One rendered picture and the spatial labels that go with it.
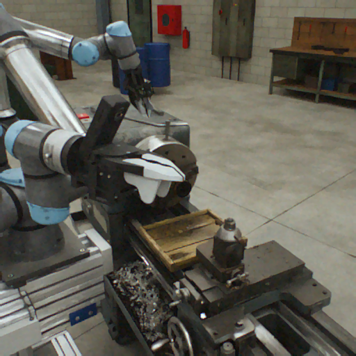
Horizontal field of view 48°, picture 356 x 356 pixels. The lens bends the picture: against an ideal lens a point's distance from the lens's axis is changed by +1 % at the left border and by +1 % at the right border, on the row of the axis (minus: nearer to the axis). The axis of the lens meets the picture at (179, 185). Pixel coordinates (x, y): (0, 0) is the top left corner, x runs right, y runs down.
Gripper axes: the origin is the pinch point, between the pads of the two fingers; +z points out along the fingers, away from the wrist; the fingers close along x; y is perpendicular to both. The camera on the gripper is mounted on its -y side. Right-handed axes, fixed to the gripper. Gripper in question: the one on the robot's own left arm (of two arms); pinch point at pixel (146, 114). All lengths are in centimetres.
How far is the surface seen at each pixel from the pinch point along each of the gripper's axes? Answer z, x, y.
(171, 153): 22.1, 5.2, -1.6
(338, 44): 220, 534, -400
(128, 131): 12.5, -3.7, -21.2
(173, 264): 44, -21, 35
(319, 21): 179, 535, -445
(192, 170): 32.8, 10.4, 2.4
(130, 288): 70, -38, 6
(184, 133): 25.2, 20.5, -17.2
